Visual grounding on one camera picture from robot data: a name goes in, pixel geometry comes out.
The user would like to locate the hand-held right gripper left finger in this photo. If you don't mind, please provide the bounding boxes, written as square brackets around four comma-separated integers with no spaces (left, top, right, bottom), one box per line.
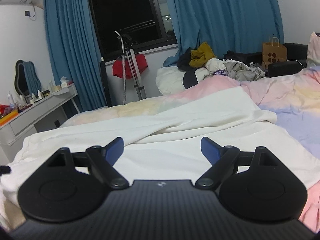
[46,137,130,189]

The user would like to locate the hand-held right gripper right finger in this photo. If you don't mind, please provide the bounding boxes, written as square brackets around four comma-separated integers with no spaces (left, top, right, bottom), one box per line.
[195,137,278,189]

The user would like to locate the white pants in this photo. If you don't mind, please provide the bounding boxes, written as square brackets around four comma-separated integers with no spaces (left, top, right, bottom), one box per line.
[0,87,316,224]

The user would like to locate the black clothes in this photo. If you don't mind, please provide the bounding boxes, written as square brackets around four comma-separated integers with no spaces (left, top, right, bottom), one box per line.
[222,51,263,64]

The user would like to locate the orange tray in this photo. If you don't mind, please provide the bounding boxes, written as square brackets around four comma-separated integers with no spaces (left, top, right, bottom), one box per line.
[0,111,19,127]

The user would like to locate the white dressing table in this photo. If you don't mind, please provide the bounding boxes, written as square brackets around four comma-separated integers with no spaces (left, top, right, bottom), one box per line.
[0,84,78,153]

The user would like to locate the garment steamer stand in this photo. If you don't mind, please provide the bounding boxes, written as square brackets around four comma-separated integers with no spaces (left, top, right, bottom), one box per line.
[114,30,147,105]

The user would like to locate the red garment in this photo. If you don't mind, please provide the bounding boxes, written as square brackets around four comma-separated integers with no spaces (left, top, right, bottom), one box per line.
[112,53,148,79]

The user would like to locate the grey garment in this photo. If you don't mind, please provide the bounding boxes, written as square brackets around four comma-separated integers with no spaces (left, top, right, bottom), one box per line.
[222,60,267,82]

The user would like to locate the tissue box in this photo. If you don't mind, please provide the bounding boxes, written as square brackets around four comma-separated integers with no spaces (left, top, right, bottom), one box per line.
[60,76,73,88]

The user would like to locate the white jacket with black trim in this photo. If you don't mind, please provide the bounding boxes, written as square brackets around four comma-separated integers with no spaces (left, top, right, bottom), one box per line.
[182,58,228,91]

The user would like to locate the wavy black-framed mirror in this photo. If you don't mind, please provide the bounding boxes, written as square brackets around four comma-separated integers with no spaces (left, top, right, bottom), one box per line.
[14,60,42,97]

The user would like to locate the dark garment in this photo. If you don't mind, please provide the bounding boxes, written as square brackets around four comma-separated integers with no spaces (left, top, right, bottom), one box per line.
[177,47,194,71]

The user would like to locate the mustard yellow garment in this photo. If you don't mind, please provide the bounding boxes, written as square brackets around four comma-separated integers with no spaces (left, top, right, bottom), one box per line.
[189,42,217,68]

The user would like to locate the pastel blanket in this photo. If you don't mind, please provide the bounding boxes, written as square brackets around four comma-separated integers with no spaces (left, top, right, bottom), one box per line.
[5,66,320,232]

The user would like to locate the brown paper bag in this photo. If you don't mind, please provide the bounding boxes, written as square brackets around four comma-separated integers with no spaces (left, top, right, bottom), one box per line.
[262,36,288,66]

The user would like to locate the blue curtain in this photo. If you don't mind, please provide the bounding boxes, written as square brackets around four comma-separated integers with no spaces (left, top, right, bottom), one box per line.
[43,0,107,113]
[164,0,285,67]

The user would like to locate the black armchair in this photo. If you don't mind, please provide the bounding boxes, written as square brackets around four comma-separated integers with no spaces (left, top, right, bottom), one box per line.
[250,42,310,77]

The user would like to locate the dark window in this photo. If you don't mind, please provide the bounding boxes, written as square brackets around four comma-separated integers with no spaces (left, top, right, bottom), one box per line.
[86,0,178,63]

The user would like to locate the pale pillow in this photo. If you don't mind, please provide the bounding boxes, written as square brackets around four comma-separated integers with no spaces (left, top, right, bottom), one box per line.
[306,31,320,68]

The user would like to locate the white air conditioner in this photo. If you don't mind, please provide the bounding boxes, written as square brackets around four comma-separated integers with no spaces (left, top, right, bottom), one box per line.
[0,0,36,5]

